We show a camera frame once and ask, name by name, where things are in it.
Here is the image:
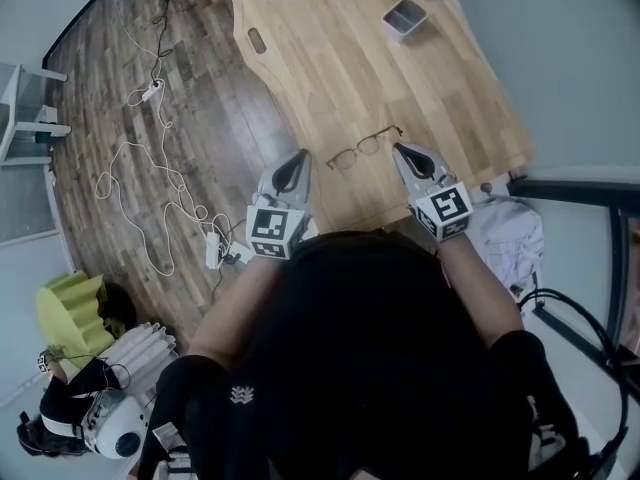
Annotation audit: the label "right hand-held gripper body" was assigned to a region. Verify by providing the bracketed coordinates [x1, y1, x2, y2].
[407, 171, 475, 244]

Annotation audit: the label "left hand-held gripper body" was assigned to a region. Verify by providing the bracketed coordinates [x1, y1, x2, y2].
[244, 194, 313, 261]

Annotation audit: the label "black thin-framed eyeglasses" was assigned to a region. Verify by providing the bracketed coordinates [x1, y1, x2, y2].
[324, 124, 406, 172]

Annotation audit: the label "person's left forearm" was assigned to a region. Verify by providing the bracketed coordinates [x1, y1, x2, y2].
[188, 254, 287, 370]

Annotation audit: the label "person's right forearm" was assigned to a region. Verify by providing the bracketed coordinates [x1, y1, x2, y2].
[436, 229, 526, 348]

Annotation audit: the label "wide white power strip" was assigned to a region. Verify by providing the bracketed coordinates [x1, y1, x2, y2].
[226, 241, 254, 266]

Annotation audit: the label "long white power adapter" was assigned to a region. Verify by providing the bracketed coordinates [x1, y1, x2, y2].
[205, 231, 222, 271]

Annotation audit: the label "white crumpled cloth pile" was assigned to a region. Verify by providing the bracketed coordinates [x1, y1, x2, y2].
[468, 194, 547, 300]

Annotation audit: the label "person's black shirt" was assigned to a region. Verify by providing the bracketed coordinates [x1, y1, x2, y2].
[136, 229, 592, 480]

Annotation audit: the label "small white power strip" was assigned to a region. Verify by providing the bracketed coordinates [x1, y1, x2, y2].
[140, 79, 167, 104]

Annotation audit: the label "white plastic tray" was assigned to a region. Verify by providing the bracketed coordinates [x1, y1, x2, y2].
[381, 0, 429, 44]

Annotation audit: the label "yellow-green stool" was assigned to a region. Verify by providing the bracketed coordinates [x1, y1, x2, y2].
[35, 272, 120, 370]

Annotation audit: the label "long white cable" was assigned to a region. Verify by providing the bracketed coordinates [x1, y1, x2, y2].
[93, 17, 231, 278]

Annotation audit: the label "thick black cable bundle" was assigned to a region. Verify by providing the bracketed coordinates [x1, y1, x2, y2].
[517, 287, 630, 474]

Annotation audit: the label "thin black cable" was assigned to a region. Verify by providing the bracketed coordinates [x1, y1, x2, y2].
[151, 0, 174, 87]

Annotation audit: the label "white metal shelf frame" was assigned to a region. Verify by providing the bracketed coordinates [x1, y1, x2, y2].
[0, 62, 73, 167]

